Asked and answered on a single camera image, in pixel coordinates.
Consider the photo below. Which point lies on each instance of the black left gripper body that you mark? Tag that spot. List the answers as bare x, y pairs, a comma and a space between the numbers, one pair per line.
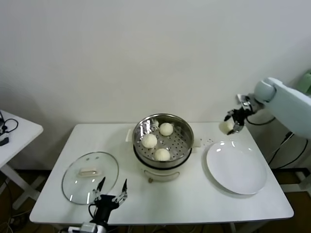
105, 205

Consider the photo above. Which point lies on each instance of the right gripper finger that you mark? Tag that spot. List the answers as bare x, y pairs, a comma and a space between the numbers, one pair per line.
230, 115
238, 126

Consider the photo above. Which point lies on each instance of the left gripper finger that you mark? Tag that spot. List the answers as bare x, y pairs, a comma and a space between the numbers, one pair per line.
99, 190
124, 193

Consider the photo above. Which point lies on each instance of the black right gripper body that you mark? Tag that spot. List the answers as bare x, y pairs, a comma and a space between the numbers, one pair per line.
246, 110

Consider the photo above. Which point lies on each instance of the white steamed baozi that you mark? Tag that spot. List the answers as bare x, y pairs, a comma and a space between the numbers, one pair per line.
225, 127
149, 141
166, 129
162, 154

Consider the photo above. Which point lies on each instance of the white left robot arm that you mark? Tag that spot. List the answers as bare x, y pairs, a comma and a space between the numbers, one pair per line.
90, 228

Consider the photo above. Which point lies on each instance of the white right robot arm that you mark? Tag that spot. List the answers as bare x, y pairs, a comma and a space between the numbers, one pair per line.
289, 106

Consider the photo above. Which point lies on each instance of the stainless steel steamer basket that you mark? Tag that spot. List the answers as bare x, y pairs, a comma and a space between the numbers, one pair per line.
181, 143

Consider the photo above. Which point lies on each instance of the round glass pot lid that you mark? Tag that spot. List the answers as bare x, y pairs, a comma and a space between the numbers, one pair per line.
90, 170

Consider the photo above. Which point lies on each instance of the large white round plate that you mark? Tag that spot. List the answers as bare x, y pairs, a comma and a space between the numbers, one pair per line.
233, 167

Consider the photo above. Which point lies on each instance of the white electric cooker base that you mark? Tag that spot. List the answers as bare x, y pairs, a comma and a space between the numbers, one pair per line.
160, 172

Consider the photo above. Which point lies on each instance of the white side table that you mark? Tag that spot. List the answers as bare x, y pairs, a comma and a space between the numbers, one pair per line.
22, 136

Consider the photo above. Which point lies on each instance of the small black device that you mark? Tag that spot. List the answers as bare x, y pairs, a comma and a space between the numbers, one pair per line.
5, 141

